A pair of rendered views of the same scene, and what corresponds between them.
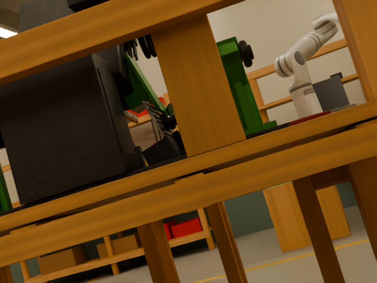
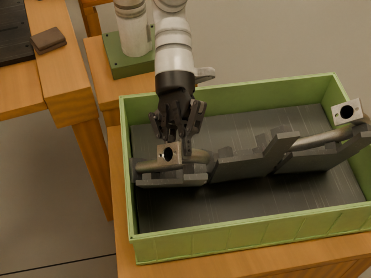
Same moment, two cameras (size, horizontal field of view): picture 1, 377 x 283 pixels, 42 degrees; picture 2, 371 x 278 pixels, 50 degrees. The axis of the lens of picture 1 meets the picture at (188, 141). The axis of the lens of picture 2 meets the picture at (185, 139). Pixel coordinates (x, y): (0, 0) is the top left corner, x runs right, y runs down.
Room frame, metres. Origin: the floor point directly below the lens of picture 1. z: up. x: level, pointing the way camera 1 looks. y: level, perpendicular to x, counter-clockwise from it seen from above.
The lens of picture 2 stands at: (1.63, -1.46, 1.75)
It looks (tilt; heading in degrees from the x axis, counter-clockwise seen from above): 54 degrees down; 63
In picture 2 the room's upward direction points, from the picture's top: straight up
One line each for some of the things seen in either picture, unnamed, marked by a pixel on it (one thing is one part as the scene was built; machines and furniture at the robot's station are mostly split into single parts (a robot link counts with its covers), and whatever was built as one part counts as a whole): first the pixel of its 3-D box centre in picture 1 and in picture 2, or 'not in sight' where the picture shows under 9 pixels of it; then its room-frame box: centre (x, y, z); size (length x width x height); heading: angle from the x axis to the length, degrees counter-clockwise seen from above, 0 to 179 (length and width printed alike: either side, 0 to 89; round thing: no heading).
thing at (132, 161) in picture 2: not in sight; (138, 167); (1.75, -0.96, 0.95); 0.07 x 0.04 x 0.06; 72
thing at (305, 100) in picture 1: (308, 109); (132, 25); (1.94, -0.49, 0.98); 0.09 x 0.09 x 0.17; 86
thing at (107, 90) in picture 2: not in sight; (138, 63); (1.94, -0.50, 0.83); 0.32 x 0.32 x 0.04; 80
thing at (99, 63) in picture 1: (68, 129); not in sight; (1.37, 0.31, 1.07); 0.30 x 0.18 x 0.34; 83
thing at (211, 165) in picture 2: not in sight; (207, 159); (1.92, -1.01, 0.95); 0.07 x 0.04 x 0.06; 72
